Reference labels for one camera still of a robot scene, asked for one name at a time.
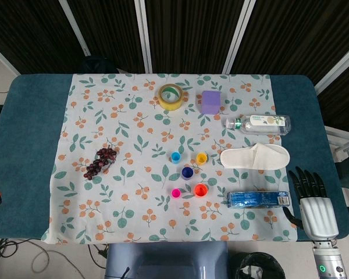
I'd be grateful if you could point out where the floral patterned tablecloth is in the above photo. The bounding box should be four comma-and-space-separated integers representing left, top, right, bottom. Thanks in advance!
41, 73, 298, 245

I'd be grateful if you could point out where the white metal rack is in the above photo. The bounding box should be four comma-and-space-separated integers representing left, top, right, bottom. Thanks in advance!
325, 125, 349, 163

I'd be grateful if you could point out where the dark blue plastic cup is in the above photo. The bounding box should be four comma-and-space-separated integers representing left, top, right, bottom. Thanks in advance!
181, 166, 195, 181

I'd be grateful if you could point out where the purple foam block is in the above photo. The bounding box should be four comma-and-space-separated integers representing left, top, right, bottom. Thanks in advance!
201, 90, 222, 115

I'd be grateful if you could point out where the dark red grape bunch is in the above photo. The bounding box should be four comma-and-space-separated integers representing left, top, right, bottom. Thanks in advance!
83, 144, 117, 180

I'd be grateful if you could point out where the yellow packing tape roll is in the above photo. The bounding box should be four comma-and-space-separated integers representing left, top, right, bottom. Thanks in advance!
158, 83, 184, 111

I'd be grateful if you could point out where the blue-grey robot torso base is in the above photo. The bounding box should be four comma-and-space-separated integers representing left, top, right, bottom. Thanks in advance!
104, 242, 230, 279

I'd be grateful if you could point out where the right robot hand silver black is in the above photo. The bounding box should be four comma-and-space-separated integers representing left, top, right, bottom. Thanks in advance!
283, 166, 340, 241

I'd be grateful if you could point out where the black trash bag bin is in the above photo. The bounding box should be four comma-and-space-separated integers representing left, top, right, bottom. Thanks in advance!
235, 252, 286, 279

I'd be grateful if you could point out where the dark chair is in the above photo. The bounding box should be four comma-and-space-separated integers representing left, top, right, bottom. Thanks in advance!
80, 56, 119, 75

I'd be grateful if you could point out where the clear plastic water bottle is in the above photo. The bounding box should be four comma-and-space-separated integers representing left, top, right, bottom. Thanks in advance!
224, 114, 292, 136

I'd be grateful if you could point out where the teal table cover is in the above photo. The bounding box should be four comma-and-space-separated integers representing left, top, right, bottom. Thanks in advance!
0, 74, 349, 241

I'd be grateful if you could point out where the large orange plastic cup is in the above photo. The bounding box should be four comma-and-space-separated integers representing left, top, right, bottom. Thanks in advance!
194, 183, 208, 199

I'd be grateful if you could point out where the white floor cable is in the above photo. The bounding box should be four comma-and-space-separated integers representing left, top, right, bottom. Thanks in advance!
0, 238, 87, 279

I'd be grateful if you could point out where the white disposable slipper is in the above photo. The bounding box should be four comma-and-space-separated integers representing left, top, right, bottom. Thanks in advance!
219, 143, 291, 170

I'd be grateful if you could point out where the blue cardboard box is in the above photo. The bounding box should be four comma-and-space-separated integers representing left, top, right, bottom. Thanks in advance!
226, 191, 290, 209

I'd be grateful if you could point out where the white partition frame post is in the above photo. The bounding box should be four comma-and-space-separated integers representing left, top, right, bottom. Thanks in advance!
133, 0, 154, 73
314, 40, 349, 95
0, 40, 18, 76
58, 0, 91, 58
222, 0, 257, 75

